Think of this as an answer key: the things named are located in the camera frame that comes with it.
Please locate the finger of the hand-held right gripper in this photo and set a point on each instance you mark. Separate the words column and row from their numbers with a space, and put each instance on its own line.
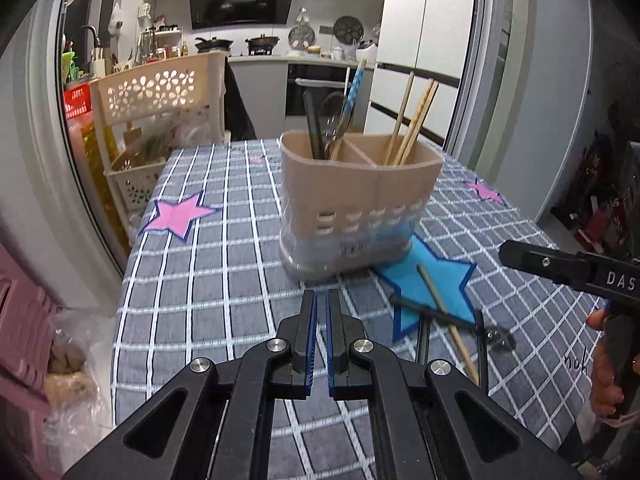
column 545, row 262

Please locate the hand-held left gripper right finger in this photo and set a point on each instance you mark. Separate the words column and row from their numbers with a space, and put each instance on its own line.
column 334, row 345

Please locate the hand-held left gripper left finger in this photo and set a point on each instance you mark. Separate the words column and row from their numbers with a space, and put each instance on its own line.
column 310, row 345

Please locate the black slim utensil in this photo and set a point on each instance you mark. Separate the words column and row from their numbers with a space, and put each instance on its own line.
column 424, row 340

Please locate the light wooden chopstick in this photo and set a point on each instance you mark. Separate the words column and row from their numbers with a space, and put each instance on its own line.
column 429, row 287
column 402, row 105

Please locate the beige plastic utensil holder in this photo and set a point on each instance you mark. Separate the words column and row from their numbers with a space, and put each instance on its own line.
column 350, row 195

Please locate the brown wooden chopstick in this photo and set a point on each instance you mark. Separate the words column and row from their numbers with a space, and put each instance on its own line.
column 419, row 110
column 426, row 110

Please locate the clear plastic spoon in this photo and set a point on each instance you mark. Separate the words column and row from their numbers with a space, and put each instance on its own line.
column 336, row 132

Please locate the blue patterned chopstick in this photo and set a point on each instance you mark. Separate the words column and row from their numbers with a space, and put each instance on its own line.
column 355, row 85

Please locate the person's right hand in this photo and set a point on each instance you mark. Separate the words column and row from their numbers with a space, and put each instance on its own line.
column 605, row 385

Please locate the dark red floor clutter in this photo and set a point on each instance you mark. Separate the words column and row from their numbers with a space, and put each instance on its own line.
column 595, row 200

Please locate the checked star tablecloth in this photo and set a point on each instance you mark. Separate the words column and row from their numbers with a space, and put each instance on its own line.
column 225, row 260

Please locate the black built-in oven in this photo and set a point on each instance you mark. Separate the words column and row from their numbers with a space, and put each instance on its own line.
column 300, row 105

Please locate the clear plastic bag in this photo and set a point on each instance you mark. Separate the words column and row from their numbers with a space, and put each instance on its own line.
column 70, row 375

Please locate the white refrigerator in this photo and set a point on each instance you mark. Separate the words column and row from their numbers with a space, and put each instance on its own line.
column 425, row 20

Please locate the pink plastic stool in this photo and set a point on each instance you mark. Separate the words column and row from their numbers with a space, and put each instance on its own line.
column 22, row 350

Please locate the beige flower-cutout basket trolley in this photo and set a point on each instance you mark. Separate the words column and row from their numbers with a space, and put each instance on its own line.
column 155, row 90

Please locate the black wok with lid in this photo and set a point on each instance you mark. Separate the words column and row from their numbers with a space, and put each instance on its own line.
column 262, row 44

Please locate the round grey steamer plate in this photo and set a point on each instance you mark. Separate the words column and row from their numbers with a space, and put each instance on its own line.
column 301, row 37

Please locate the red plastic crate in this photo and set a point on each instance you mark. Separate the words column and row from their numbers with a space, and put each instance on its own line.
column 77, row 102

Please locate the black range hood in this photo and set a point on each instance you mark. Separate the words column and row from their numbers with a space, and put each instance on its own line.
column 240, row 2

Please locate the white hanging plastic bag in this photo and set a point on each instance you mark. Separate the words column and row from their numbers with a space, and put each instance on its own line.
column 116, row 20

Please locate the kitchen faucet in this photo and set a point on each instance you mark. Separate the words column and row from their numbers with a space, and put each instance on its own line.
column 92, row 32

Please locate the round dark wall rack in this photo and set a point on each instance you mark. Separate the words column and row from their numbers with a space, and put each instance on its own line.
column 347, row 29

